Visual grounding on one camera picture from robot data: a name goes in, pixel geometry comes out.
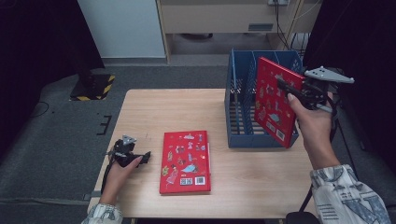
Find beige wooden cabinet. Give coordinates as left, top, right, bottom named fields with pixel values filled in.
left=155, top=0, right=321, bottom=64

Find blue picture book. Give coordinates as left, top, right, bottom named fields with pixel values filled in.
left=231, top=49, right=240, bottom=132

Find black stand base yellow stripes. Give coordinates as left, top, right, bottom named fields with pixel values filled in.
left=68, top=68, right=116, bottom=103

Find white panel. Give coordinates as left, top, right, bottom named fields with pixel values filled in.
left=77, top=0, right=166, bottom=60

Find hand-held gripper cable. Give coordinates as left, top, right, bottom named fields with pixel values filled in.
left=100, top=155, right=116, bottom=194
left=298, top=99, right=341, bottom=216

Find grey tape strip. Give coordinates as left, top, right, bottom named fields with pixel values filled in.
left=82, top=189, right=104, bottom=202

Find black rounded object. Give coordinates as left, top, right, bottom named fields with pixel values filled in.
left=285, top=211, right=319, bottom=224

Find red picture book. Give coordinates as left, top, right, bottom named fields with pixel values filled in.
left=253, top=56, right=306, bottom=149
left=159, top=130, right=212, bottom=196

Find left hand-held gripper cable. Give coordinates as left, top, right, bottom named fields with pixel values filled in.
left=100, top=155, right=116, bottom=194

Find black floor cable loop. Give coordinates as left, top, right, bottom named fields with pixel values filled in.
left=30, top=100, right=50, bottom=119

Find person's left hand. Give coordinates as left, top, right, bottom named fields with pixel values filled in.
left=98, top=155, right=145, bottom=207

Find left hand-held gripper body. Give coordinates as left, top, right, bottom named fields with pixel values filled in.
left=106, top=133, right=147, bottom=168

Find bundle of hanging cables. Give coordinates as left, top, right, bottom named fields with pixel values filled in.
left=273, top=0, right=313, bottom=52

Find black curtain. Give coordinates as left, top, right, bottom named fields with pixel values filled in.
left=0, top=0, right=106, bottom=157
left=301, top=0, right=396, bottom=175

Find blue plastic file rack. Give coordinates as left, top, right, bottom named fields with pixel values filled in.
left=223, top=49, right=304, bottom=149

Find right hand-held gripper cable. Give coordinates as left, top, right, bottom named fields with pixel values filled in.
left=298, top=99, right=341, bottom=216

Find person's right hand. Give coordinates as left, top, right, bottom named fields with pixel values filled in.
left=286, top=91, right=337, bottom=154

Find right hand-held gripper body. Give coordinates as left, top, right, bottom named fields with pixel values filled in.
left=298, top=65, right=356, bottom=113

